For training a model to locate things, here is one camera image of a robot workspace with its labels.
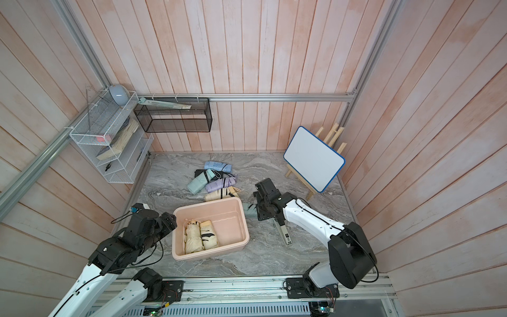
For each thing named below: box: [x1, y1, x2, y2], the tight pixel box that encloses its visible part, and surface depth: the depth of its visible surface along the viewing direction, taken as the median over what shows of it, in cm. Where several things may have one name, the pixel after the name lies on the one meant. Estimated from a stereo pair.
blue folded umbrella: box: [203, 160, 233, 174], surface depth 112 cm
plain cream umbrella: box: [183, 218, 206, 255], surface depth 84 cm
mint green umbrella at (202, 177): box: [187, 169, 217, 195], surface depth 103 cm
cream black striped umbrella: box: [199, 219, 219, 251], surface depth 86 cm
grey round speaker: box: [108, 83, 131, 107], surface depth 84 cm
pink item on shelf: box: [96, 134, 113, 142], surface depth 73 cm
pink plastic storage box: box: [171, 196, 251, 261], surface depth 85 cm
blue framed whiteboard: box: [283, 126, 346, 193], surface depth 92 cm
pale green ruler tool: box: [137, 97, 193, 110], surface depth 92 cm
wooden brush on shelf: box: [96, 116, 140, 160], surface depth 83 cm
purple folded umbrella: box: [205, 176, 237, 193], surface depth 103 cm
